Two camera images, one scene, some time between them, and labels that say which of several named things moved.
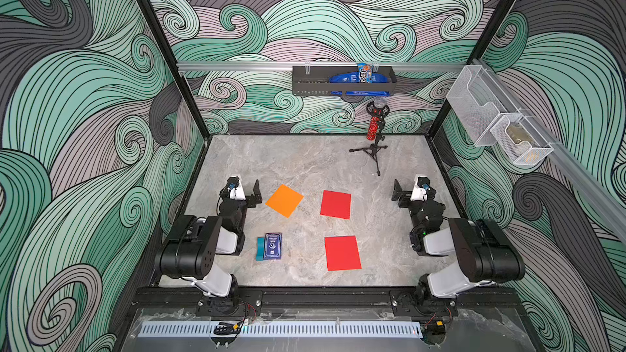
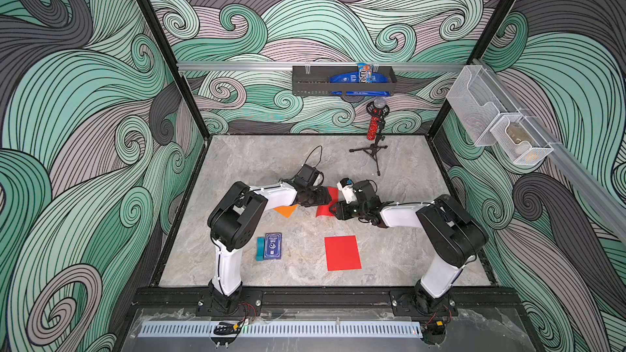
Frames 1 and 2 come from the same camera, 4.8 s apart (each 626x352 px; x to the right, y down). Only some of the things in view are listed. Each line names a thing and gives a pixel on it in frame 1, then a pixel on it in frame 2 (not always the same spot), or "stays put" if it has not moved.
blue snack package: x=363 y=75 stays put
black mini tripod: x=374 y=148 stays put
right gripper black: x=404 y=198 → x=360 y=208
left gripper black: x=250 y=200 → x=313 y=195
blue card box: x=272 y=246 stays put
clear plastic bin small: x=519 y=140 stays put
